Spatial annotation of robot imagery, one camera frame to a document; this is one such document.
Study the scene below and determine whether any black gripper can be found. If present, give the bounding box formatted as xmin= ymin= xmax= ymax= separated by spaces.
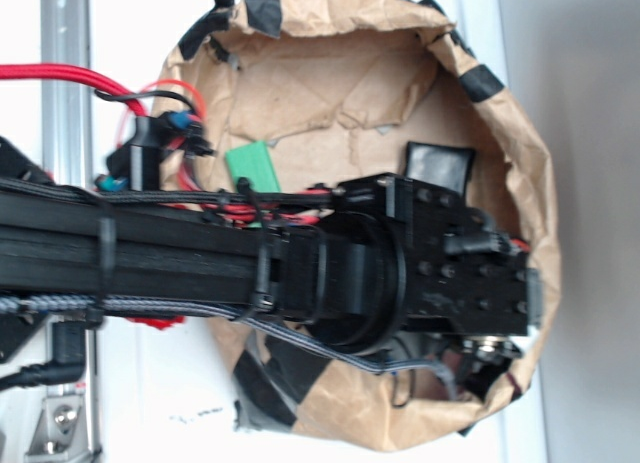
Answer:
xmin=335 ymin=174 xmax=542 ymax=359

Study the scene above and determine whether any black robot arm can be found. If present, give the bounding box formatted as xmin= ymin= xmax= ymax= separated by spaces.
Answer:
xmin=1 ymin=174 xmax=542 ymax=355

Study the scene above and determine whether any black leather pouch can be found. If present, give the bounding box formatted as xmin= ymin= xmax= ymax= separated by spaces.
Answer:
xmin=404 ymin=141 xmax=475 ymax=196

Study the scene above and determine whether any green rectangular block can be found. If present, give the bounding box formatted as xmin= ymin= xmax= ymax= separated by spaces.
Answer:
xmin=225 ymin=141 xmax=280 ymax=227

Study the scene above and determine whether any brown paper bag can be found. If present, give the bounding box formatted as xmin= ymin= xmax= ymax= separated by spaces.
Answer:
xmin=161 ymin=0 xmax=561 ymax=452

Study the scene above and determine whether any grey braided cable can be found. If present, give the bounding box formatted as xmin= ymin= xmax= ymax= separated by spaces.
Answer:
xmin=0 ymin=292 xmax=461 ymax=402

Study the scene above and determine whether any black cable tie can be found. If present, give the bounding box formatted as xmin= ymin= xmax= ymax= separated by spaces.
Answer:
xmin=234 ymin=177 xmax=273 ymax=323

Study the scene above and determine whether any red braided cable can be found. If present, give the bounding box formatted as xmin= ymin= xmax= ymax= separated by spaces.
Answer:
xmin=0 ymin=62 xmax=151 ymax=119

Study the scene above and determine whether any aluminium extrusion rail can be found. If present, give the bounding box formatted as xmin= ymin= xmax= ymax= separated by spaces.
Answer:
xmin=23 ymin=0 xmax=102 ymax=462

